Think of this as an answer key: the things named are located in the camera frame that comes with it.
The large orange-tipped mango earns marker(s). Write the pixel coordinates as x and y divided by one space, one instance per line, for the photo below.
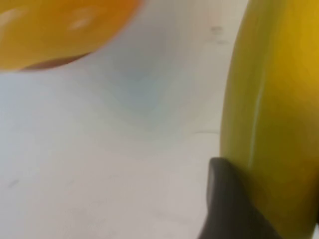
49 32

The yellow plastic banana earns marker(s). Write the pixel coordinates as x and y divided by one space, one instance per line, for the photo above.
281 99

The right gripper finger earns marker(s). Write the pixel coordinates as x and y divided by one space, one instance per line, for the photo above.
224 199

